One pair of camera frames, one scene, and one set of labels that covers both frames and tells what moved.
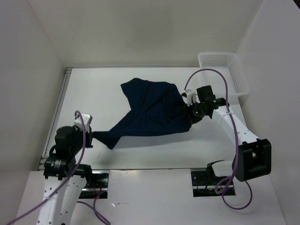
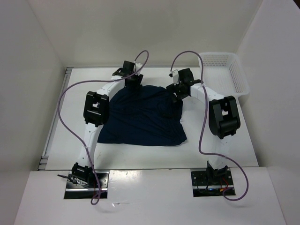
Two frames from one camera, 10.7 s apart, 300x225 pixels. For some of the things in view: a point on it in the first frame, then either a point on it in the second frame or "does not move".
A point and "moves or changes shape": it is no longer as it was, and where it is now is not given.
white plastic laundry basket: [229, 64] does not move
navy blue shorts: [157, 108] moves or changes shape
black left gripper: [89, 137] -> [138, 79]
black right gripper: [192, 119] -> [173, 88]
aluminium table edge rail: [67, 72] does not move
